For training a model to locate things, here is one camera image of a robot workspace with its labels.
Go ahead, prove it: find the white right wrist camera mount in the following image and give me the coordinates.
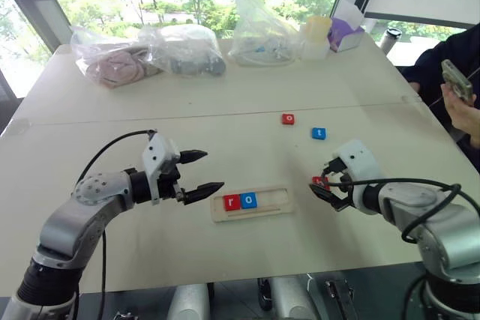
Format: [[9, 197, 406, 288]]
[[331, 139, 386, 217]]

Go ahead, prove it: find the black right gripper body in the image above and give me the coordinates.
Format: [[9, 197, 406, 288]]
[[322, 156, 356, 213]]

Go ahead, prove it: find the wooden letter tray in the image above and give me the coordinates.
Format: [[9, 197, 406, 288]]
[[210, 185, 299, 224]]

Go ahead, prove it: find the black metal bracket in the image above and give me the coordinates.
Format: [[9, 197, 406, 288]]
[[323, 280, 358, 320]]

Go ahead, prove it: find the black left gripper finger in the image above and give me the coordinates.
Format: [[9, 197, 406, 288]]
[[178, 149, 209, 166], [178, 181, 226, 206]]

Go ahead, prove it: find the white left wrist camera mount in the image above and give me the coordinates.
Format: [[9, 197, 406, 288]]
[[141, 132, 182, 207]]

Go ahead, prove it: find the tall clear plastic bag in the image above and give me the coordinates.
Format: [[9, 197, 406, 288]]
[[228, 0, 303, 68]]

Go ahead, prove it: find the smartphone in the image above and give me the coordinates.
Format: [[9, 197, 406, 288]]
[[440, 58, 475, 103]]

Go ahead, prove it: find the plastic bag with pink cloth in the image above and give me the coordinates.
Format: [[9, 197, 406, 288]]
[[70, 25, 167, 90]]

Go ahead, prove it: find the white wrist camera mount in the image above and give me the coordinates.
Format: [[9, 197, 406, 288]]
[[331, 139, 386, 217], [141, 132, 182, 207]]

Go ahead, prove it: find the silver rounded robot leg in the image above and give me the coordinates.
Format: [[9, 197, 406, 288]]
[[166, 282, 212, 320], [268, 276, 320, 320]]

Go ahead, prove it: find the red letter block r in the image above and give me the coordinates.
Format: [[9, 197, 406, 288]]
[[222, 194, 242, 212]]

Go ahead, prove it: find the plastic container with yellow lid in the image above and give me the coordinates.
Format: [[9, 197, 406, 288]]
[[298, 15, 333, 61]]

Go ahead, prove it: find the black caster part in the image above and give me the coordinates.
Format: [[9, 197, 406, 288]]
[[256, 277, 274, 313]]

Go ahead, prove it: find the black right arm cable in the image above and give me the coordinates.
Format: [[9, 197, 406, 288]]
[[326, 179, 463, 245]]

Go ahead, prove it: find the blue letter block o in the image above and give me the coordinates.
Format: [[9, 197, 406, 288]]
[[239, 192, 259, 210]]

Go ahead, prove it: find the plastic bag with grey items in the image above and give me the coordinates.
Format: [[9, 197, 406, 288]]
[[137, 23, 227, 79]]

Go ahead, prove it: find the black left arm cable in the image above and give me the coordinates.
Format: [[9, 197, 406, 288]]
[[76, 129, 157, 320]]

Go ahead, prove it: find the person's bare hand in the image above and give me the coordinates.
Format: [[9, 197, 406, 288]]
[[439, 83, 480, 134]]

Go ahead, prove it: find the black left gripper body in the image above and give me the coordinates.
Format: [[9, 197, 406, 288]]
[[157, 158, 188, 202]]

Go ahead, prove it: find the person in dark clothing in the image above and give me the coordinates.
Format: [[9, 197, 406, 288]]
[[403, 21, 480, 171]]

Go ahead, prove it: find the purple tissue box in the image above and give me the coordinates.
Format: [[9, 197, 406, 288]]
[[327, 16, 366, 53]]

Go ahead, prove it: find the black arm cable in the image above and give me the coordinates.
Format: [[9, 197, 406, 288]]
[[326, 179, 463, 245], [76, 129, 157, 320]]

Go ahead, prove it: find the silver travel mug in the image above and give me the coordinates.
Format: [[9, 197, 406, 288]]
[[379, 26, 404, 52]]

